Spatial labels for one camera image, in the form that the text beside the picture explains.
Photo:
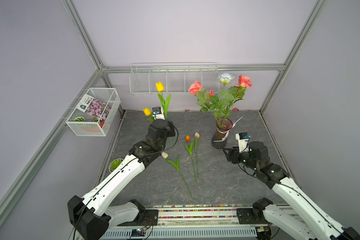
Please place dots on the striped green ball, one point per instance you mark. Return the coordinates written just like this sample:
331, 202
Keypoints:
79, 119

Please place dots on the yellow tulip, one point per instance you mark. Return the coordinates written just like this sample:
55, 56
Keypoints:
164, 101
149, 115

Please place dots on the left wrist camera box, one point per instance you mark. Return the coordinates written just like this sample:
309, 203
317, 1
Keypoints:
158, 113

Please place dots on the red grey glass vase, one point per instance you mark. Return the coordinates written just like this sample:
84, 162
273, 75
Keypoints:
219, 139

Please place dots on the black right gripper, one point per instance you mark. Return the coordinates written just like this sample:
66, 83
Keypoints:
232, 151

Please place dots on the white tulip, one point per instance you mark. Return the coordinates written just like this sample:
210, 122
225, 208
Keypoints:
176, 165

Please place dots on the pale pink tulip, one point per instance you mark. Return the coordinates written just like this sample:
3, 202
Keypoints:
197, 136

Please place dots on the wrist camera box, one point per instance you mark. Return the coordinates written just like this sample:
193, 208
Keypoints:
243, 141
158, 113

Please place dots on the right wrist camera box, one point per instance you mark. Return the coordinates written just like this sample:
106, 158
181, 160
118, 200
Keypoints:
243, 141

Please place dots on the orange tulip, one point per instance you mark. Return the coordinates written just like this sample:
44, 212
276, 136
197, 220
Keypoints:
189, 148

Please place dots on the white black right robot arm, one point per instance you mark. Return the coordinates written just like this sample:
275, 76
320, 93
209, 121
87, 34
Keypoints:
315, 223

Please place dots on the white blue rose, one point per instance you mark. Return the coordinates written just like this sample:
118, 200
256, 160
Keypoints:
226, 79

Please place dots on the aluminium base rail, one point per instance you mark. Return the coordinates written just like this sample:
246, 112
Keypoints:
201, 216

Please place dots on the white wire side basket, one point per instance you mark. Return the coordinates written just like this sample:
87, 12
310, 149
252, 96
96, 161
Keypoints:
93, 127

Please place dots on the flower seed packet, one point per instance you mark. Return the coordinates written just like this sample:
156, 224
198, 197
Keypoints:
94, 107

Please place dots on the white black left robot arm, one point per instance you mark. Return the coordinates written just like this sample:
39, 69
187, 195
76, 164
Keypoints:
92, 215

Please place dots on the pink rose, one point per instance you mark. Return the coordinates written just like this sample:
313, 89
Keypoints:
202, 96
236, 93

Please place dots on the long white wire basket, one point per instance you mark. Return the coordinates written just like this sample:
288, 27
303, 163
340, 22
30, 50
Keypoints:
176, 79

